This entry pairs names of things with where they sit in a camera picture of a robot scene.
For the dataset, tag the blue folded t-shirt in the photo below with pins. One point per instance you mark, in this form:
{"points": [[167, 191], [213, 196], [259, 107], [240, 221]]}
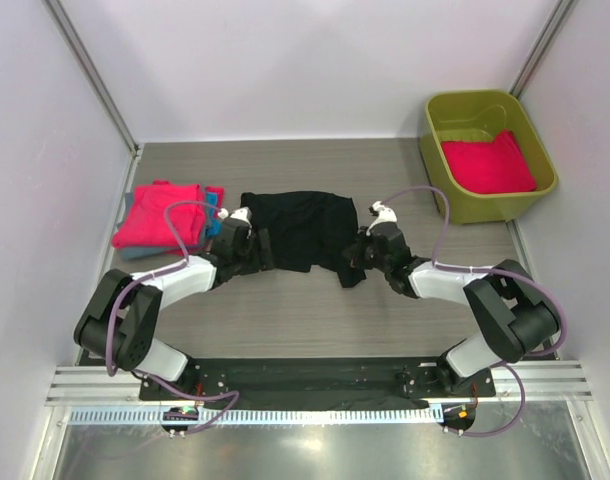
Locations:
{"points": [[212, 224]]}

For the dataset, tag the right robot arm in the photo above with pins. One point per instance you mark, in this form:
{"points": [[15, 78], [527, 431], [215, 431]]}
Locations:
{"points": [[513, 313]]}

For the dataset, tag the black t-shirt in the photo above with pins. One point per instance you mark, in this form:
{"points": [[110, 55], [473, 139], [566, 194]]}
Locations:
{"points": [[306, 228]]}

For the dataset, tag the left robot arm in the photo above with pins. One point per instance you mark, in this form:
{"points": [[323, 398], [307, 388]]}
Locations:
{"points": [[119, 321]]}

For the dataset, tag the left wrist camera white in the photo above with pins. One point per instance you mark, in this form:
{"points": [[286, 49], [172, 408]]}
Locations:
{"points": [[242, 214]]}

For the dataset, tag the pink t-shirt in bin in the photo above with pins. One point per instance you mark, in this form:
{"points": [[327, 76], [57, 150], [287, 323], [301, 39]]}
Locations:
{"points": [[494, 167]]}

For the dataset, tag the aluminium frame rail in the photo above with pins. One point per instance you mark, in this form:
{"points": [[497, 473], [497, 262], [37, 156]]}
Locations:
{"points": [[543, 380]]}

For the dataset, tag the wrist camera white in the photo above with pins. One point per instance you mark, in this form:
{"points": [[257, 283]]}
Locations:
{"points": [[242, 214], [382, 214]]}

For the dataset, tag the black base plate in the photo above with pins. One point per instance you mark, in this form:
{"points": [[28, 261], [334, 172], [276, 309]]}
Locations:
{"points": [[330, 384]]}

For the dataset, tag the olive green plastic bin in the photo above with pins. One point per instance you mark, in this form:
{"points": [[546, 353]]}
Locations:
{"points": [[475, 116]]}

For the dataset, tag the slotted cable duct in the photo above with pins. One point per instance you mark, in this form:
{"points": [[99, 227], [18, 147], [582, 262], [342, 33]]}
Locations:
{"points": [[188, 416]]}

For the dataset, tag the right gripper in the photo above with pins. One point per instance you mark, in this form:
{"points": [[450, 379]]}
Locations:
{"points": [[353, 251]]}

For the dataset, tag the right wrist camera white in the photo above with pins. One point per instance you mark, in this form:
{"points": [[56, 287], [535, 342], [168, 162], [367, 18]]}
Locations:
{"points": [[382, 214]]}

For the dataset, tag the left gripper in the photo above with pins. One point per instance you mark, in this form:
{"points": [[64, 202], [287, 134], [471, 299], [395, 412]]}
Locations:
{"points": [[253, 266]]}

